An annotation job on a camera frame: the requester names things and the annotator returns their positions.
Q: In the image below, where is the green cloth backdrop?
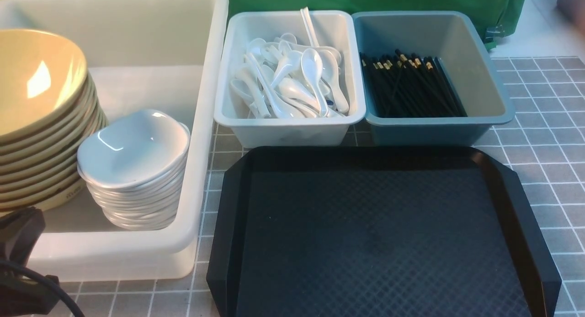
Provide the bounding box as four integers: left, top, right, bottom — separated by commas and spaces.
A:
229, 0, 525, 51

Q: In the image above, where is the black plastic serving tray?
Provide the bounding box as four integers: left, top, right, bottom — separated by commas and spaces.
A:
207, 146, 562, 317

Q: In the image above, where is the stack of yellow bowls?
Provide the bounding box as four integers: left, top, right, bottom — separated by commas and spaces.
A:
0, 28, 108, 216

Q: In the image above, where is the bundle of black chopsticks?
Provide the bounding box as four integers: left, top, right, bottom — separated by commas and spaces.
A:
360, 50, 468, 118

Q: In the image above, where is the teal plastic chopstick bin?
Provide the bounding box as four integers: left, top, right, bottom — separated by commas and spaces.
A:
352, 11, 515, 146

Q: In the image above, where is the stack of white dishes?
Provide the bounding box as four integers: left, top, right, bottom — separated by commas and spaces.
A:
77, 109, 191, 230

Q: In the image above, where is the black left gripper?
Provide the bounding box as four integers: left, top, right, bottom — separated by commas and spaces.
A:
0, 206, 59, 317

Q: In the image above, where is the large white plastic tub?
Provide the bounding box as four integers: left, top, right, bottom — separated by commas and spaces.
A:
0, 0, 229, 282

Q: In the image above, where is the grey checked table mat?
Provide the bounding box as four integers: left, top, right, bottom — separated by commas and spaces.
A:
61, 56, 585, 317

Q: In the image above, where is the white ceramic soup spoon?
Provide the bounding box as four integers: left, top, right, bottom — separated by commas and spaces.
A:
245, 53, 304, 119

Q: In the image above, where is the pile of white spoons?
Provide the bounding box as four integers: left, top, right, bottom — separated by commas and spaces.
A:
228, 7, 351, 120

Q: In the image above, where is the white plastic spoon bin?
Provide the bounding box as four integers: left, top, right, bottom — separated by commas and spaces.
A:
215, 11, 366, 148

